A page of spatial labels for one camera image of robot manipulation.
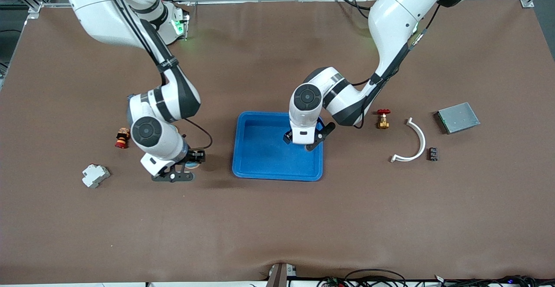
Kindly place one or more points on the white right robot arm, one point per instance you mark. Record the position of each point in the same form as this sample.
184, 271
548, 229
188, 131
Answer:
108, 14

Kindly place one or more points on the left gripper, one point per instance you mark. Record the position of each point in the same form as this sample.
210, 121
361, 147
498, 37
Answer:
286, 138

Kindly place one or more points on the white circuit breaker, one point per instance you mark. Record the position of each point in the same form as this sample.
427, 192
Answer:
95, 176

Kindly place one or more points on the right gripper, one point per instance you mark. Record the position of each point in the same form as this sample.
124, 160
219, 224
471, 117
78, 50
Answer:
194, 154

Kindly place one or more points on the red yellow emergency stop button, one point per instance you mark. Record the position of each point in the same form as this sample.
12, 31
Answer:
122, 138

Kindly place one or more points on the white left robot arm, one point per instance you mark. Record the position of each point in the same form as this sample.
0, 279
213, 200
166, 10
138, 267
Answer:
394, 18

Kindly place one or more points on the silver metal power supply box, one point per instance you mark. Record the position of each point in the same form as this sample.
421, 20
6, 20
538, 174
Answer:
459, 118

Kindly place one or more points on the white curved plastic clip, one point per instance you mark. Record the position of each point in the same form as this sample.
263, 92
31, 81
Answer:
421, 141

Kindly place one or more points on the brown table mat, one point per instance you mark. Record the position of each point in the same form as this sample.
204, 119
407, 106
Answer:
277, 226

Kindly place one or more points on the dark brown cylindrical capacitor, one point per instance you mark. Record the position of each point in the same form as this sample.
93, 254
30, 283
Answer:
433, 154

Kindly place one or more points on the blue plastic tray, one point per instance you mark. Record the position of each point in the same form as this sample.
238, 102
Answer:
264, 157

